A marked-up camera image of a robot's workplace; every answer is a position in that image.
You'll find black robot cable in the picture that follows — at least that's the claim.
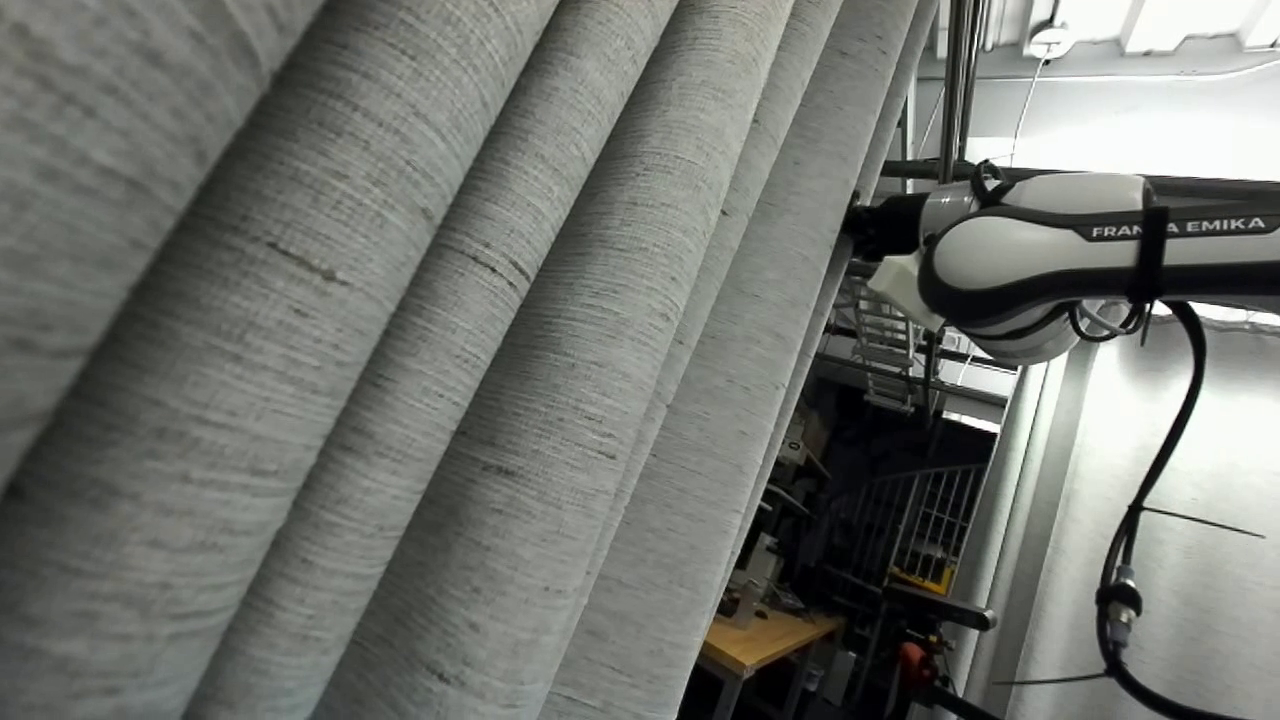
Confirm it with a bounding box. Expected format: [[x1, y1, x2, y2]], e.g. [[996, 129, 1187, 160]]
[[1091, 296, 1252, 720]]

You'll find wooden workbench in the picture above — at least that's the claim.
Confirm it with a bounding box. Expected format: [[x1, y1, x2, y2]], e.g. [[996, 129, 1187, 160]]
[[682, 598, 849, 720]]

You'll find yellow wire rack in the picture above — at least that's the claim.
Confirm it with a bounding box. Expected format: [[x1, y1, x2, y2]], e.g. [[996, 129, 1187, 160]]
[[883, 461, 992, 598]]

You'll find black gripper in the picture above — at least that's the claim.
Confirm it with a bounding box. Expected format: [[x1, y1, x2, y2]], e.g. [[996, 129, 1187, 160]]
[[842, 197, 933, 265]]

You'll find metal wire shelf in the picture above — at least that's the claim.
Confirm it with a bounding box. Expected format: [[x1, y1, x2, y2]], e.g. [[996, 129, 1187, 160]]
[[820, 277, 944, 418]]

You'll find red-handled clamp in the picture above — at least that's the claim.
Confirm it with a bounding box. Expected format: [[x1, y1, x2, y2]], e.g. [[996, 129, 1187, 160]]
[[893, 636, 1008, 720]]

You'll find metal vertical pole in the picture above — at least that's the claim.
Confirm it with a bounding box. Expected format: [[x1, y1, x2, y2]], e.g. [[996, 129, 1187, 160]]
[[934, 0, 983, 184]]

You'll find light grey curtain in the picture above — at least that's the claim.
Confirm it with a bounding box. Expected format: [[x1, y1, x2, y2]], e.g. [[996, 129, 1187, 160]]
[[0, 0, 944, 720]]

